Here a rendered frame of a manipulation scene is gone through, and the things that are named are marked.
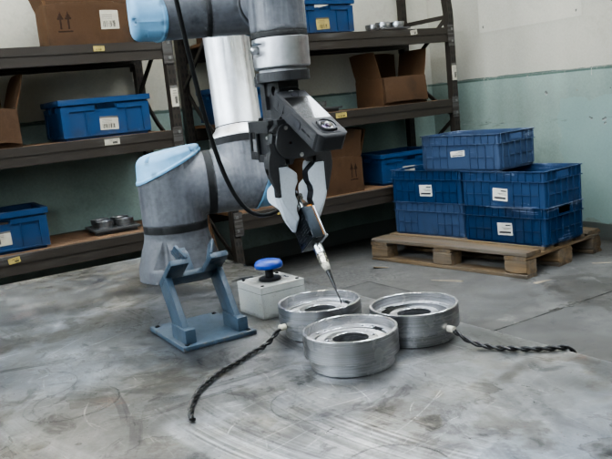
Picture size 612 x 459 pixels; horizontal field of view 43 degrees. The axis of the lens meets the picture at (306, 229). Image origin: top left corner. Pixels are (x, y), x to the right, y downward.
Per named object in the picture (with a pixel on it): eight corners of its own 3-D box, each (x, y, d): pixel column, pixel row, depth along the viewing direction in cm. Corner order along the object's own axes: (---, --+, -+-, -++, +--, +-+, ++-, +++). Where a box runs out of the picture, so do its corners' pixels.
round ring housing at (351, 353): (349, 388, 78) (345, 349, 77) (286, 366, 86) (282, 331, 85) (421, 359, 84) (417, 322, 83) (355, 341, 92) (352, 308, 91)
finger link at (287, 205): (280, 229, 108) (279, 162, 106) (300, 233, 102) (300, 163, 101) (260, 230, 106) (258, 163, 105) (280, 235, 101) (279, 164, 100)
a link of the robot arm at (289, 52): (318, 33, 100) (262, 35, 96) (321, 69, 100) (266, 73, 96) (290, 39, 106) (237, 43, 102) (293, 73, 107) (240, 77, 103)
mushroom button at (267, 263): (290, 292, 109) (287, 258, 108) (266, 298, 107) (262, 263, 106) (276, 288, 112) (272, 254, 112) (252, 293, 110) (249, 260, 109)
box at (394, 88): (433, 100, 546) (430, 46, 540) (380, 107, 526) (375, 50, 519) (402, 103, 581) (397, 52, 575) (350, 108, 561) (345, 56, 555)
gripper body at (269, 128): (298, 158, 110) (289, 72, 108) (330, 158, 102) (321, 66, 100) (249, 165, 106) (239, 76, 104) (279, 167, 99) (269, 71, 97)
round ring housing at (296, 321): (332, 314, 105) (330, 285, 104) (380, 329, 96) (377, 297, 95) (266, 332, 99) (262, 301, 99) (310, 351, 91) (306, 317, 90)
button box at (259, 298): (307, 308, 109) (303, 275, 108) (264, 320, 105) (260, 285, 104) (278, 299, 116) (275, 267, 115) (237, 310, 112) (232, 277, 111)
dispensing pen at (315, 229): (337, 296, 97) (290, 184, 103) (325, 310, 100) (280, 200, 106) (351, 292, 98) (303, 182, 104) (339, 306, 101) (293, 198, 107)
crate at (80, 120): (131, 133, 473) (127, 96, 470) (154, 131, 441) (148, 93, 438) (45, 142, 446) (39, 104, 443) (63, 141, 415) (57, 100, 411)
